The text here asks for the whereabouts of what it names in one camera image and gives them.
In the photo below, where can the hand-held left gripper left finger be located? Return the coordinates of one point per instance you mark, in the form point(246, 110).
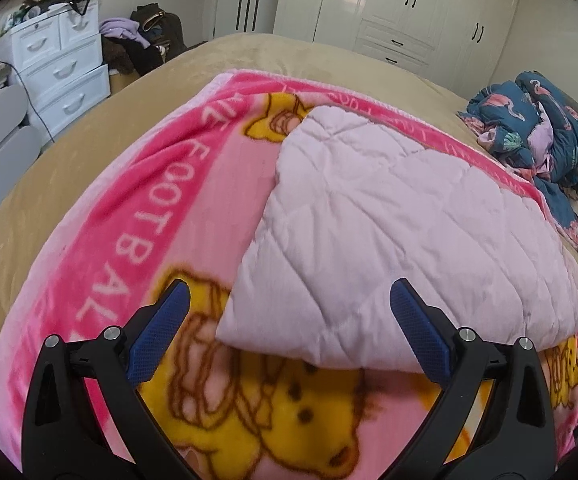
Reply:
point(161, 325)

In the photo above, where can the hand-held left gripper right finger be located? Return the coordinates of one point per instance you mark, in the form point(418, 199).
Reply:
point(419, 325)

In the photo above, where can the pink quilted jacket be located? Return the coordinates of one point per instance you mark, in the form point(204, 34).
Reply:
point(394, 235)

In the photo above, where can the black clothes hanger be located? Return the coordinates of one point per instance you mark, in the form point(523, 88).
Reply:
point(80, 5)

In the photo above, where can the pink bear printed blanket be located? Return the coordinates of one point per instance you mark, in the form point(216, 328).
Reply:
point(144, 210)

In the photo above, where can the beige bed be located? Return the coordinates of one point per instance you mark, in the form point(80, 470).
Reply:
point(94, 135)

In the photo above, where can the blue flamingo printed quilt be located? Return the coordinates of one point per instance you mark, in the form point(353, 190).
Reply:
point(519, 110)

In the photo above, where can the white plastic drawer unit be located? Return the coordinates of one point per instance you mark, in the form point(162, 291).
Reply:
point(64, 70)

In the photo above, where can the dark brown bag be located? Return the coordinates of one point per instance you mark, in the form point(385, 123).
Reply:
point(161, 35)

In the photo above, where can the light purple cloth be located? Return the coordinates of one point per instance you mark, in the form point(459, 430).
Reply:
point(121, 30)

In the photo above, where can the white wardrobe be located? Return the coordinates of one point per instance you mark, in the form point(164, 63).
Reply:
point(399, 5)

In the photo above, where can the white door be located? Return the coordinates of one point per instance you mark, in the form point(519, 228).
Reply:
point(249, 0)

